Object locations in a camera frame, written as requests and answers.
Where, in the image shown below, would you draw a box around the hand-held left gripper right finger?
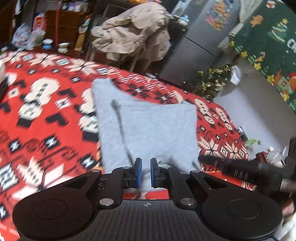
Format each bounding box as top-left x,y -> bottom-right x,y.
150,158 -> 229,208

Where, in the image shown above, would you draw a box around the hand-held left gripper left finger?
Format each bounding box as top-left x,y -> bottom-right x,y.
62,158 -> 142,208

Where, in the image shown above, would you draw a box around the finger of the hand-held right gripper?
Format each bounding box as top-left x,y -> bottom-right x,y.
198,155 -> 260,183

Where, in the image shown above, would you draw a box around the grey shirt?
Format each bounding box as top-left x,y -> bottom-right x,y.
92,78 -> 201,193

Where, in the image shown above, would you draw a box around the wooden side table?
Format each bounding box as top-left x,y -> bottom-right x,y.
251,151 -> 289,167

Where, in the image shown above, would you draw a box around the green plant sprig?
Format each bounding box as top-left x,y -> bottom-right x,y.
245,138 -> 262,148

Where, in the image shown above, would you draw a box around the small decorated christmas tree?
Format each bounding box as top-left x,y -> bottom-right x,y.
192,65 -> 234,101

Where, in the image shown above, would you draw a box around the white hanging bag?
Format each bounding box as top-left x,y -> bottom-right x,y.
230,65 -> 242,86

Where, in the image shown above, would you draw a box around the red patterned blanket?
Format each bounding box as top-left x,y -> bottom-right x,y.
0,50 -> 252,234

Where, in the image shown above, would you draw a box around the wooden chair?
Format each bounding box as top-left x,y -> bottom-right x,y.
89,44 -> 151,72

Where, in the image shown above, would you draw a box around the silver refrigerator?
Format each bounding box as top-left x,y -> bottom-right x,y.
158,0 -> 241,86

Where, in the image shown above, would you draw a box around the beige jacket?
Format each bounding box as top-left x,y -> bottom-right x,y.
91,2 -> 171,62

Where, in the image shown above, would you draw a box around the colourful fridge magnets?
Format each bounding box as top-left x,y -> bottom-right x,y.
206,0 -> 234,32

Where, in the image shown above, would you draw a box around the cream curtain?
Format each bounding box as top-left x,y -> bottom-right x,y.
217,0 -> 257,49

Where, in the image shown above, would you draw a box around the wooden drawer cabinet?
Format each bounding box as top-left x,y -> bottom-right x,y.
45,9 -> 92,50

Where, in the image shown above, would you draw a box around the black desk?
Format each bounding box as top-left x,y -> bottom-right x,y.
83,0 -> 185,77

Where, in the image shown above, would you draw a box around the red broom stick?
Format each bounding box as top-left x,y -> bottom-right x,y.
54,0 -> 61,52

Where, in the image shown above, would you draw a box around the red carton box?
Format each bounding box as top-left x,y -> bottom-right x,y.
32,13 -> 47,32

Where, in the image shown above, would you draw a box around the white red plastic bag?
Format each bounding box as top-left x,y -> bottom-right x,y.
11,23 -> 31,48

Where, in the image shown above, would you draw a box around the green christmas wall cloth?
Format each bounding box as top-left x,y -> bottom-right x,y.
229,0 -> 296,114

